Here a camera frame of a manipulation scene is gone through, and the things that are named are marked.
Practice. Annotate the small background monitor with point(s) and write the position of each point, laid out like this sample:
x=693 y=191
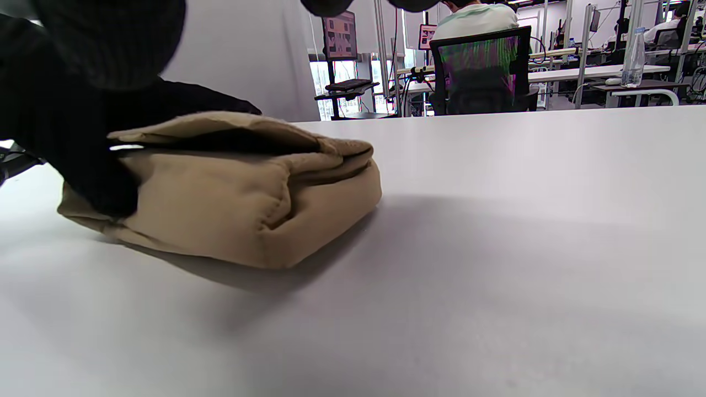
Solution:
x=427 y=36

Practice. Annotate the black keyboard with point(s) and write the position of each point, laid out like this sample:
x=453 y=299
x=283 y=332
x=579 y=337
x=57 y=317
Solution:
x=348 y=85

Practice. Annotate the black computer stand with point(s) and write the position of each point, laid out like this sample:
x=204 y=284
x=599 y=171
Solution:
x=333 y=105

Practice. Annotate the black office chair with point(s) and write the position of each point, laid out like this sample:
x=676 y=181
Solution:
x=480 y=82

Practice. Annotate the black handheld controller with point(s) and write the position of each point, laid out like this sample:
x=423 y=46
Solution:
x=16 y=160

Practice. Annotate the clear water bottle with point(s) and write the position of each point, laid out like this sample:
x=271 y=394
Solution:
x=633 y=60

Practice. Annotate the black computer monitor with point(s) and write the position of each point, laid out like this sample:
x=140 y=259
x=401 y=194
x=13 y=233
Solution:
x=339 y=36

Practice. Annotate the person's right hand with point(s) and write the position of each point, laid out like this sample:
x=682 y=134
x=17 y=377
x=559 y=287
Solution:
x=110 y=38

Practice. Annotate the tan fabric pencil pouch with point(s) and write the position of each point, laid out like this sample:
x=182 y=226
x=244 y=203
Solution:
x=220 y=204

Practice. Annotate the white tubular rolling cart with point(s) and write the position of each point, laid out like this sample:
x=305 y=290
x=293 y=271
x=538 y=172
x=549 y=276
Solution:
x=645 y=91

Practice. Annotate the brown side table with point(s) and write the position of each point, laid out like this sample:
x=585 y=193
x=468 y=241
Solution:
x=662 y=84

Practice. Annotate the small white round device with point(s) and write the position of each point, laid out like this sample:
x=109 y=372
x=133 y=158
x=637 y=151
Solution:
x=613 y=81

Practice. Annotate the white background desk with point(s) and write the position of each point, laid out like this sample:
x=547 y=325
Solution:
x=595 y=71

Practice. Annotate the person's left hand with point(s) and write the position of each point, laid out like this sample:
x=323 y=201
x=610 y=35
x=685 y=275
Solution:
x=66 y=127

